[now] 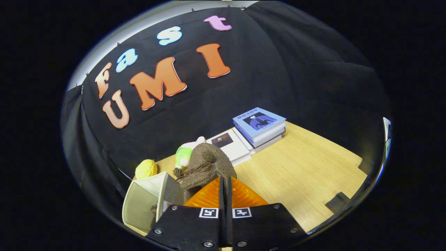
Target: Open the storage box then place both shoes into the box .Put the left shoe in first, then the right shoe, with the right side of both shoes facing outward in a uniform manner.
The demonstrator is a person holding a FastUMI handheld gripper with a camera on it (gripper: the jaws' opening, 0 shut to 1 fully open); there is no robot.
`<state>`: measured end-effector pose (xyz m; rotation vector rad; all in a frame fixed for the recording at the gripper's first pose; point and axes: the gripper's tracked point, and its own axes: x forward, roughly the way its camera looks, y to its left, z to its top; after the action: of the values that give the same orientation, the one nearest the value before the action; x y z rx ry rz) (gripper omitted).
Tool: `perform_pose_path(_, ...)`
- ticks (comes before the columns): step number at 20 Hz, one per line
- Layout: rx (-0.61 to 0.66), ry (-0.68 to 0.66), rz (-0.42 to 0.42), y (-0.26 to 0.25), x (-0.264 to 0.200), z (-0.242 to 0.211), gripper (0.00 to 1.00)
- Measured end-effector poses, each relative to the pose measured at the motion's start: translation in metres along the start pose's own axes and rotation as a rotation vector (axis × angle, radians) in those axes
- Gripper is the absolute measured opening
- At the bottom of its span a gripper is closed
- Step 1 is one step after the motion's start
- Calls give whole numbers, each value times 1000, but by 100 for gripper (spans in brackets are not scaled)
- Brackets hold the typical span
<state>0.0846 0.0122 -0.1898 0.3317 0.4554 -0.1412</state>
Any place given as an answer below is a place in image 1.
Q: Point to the grey fabric storage box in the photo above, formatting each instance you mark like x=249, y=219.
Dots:
x=143, y=202

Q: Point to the pink plush toy green shirt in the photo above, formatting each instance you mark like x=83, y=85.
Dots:
x=183, y=155

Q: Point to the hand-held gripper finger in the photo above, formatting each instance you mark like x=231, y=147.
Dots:
x=229, y=198
x=221, y=198

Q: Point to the white book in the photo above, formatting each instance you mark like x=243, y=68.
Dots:
x=233, y=148

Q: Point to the yellow plush ball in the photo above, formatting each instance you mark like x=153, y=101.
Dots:
x=146, y=169

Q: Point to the blue book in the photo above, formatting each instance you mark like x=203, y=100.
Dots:
x=259, y=122

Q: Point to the small dark block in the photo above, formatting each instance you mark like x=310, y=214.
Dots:
x=338, y=203

